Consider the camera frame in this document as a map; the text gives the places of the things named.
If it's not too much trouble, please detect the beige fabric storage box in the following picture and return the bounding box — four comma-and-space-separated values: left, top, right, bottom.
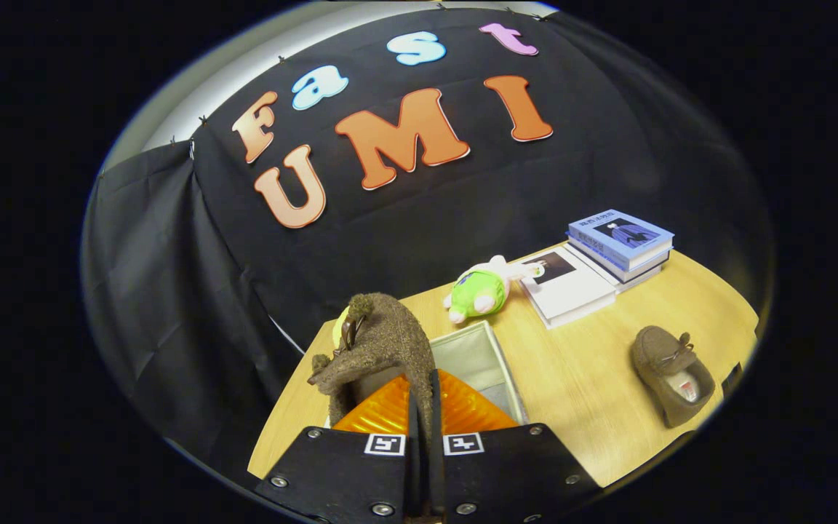
324, 320, 529, 430

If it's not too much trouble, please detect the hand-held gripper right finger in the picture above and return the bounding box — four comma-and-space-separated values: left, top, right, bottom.
430, 369, 603, 524

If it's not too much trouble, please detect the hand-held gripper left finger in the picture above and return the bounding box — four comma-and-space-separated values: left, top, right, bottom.
253, 371, 423, 524

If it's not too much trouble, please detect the blue cover book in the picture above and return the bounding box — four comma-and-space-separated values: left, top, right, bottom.
568, 209, 676, 271

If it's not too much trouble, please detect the yellow plush ball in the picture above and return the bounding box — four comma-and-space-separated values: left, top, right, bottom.
332, 306, 353, 349

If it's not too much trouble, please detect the white book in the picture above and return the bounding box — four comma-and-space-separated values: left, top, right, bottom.
519, 246, 618, 330

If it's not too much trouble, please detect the brown fuzzy shoe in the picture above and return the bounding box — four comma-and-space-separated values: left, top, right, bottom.
308, 293, 436, 437
630, 325, 717, 429

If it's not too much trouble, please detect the green plush toy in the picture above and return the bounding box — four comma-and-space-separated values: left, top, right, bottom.
442, 255, 543, 325

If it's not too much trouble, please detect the dark-edged book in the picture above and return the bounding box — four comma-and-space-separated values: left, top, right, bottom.
567, 237, 671, 292

